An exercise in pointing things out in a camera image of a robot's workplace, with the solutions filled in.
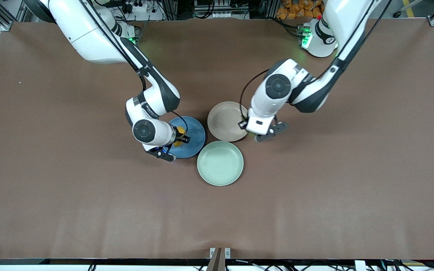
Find yellow lemon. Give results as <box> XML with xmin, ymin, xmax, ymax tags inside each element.
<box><xmin>174</xmin><ymin>126</ymin><xmax>186</xmax><ymax>147</ymax></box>

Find blue plate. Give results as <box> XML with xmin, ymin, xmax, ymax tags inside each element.
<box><xmin>166</xmin><ymin>116</ymin><xmax>206</xmax><ymax>159</ymax></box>

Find beige plate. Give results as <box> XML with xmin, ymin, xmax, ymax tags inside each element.
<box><xmin>207</xmin><ymin>101</ymin><xmax>249</xmax><ymax>142</ymax></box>

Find light green plate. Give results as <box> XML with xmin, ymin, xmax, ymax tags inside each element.
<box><xmin>197</xmin><ymin>141</ymin><xmax>244</xmax><ymax>186</ymax></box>

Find orange snack packets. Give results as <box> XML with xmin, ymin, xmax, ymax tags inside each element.
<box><xmin>276</xmin><ymin>0</ymin><xmax>324</xmax><ymax>20</ymax></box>

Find white power strip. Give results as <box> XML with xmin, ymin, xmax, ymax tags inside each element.
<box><xmin>121</xmin><ymin>0</ymin><xmax>165</xmax><ymax>21</ymax></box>

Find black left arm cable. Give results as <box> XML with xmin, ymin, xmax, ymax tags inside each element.
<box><xmin>239</xmin><ymin>0</ymin><xmax>393</xmax><ymax>122</ymax></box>

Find metal bracket at table edge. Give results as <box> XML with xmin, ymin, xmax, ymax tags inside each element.
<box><xmin>206</xmin><ymin>247</ymin><xmax>231</xmax><ymax>271</ymax></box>

